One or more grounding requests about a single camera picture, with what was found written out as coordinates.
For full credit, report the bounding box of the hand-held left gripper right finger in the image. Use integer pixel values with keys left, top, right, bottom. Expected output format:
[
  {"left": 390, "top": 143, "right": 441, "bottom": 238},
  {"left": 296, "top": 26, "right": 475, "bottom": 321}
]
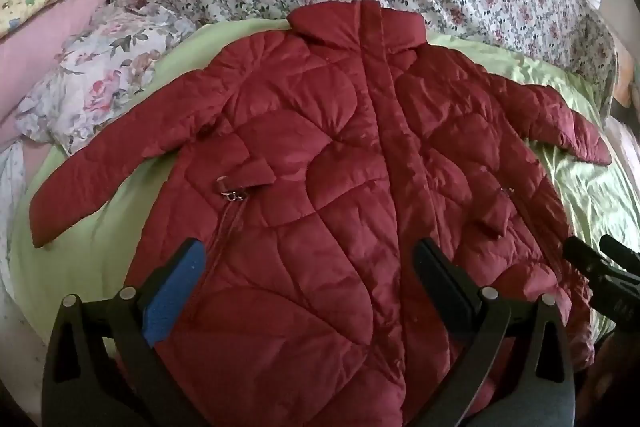
[{"left": 415, "top": 238, "right": 576, "bottom": 427}]

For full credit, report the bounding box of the pink pillow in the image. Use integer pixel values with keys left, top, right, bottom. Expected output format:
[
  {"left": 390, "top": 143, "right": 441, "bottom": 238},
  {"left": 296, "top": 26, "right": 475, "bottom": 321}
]
[{"left": 0, "top": 0, "right": 115, "bottom": 140}]

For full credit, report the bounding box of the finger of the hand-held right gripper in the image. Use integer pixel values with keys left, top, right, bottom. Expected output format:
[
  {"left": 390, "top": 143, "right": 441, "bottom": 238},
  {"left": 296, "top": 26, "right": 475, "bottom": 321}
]
[
  {"left": 564, "top": 236, "right": 613, "bottom": 280},
  {"left": 600, "top": 234, "right": 640, "bottom": 273}
]

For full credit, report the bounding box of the light green bed sheet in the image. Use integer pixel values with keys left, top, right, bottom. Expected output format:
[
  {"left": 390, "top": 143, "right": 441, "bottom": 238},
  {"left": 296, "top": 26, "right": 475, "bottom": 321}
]
[{"left": 10, "top": 18, "right": 640, "bottom": 350}]

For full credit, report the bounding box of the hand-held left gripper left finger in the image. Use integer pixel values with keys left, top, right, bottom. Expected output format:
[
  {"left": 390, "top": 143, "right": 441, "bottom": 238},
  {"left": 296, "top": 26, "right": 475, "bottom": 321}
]
[{"left": 42, "top": 238, "right": 211, "bottom": 427}]

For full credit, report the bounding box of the pastel floral pillow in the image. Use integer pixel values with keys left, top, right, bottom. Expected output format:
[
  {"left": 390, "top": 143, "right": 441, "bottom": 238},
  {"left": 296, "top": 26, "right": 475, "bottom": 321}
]
[{"left": 15, "top": 3, "right": 197, "bottom": 158}]

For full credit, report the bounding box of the red quilted jacket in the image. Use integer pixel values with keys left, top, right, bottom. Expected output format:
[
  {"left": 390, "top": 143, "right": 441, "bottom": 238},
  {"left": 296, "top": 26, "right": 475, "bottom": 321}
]
[{"left": 29, "top": 0, "right": 613, "bottom": 427}]

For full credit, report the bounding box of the peach pillow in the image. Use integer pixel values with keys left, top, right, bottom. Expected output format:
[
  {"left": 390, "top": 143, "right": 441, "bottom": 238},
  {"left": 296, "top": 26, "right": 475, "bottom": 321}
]
[{"left": 612, "top": 51, "right": 640, "bottom": 108}]

